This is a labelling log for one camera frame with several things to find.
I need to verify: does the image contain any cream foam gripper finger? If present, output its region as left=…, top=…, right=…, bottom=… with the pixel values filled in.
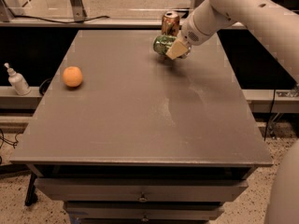
left=166, top=37, right=191, bottom=60

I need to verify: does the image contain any green soda can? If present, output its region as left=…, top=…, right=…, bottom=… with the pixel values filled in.
left=153, top=35, right=177, bottom=55

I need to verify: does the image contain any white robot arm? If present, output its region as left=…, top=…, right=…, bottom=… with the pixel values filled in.
left=166, top=0, right=299, bottom=224

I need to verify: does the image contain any orange soda can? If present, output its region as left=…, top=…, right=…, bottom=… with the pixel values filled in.
left=162, top=11, right=180, bottom=36

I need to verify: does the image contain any grey drawer cabinet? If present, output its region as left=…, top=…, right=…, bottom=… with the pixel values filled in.
left=12, top=30, right=272, bottom=224

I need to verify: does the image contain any orange fruit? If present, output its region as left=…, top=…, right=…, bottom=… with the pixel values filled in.
left=63, top=66, right=83, bottom=88

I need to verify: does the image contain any white pump bottle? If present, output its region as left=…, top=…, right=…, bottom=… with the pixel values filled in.
left=4, top=63, right=31, bottom=95

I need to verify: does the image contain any lower grey drawer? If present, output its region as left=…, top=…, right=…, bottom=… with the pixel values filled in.
left=64, top=202, right=223, bottom=221

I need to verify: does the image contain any grey drawer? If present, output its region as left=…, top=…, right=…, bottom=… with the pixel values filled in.
left=36, top=178, right=248, bottom=203
left=64, top=202, right=223, bottom=221

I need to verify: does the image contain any upper grey drawer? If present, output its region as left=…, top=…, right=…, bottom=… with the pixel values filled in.
left=36, top=178, right=248, bottom=203

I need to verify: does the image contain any left metal bracket post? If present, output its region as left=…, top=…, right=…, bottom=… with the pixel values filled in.
left=69, top=0, right=87, bottom=22

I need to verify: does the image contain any black cable on shelf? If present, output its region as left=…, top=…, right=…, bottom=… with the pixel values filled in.
left=7, top=7, right=110, bottom=24

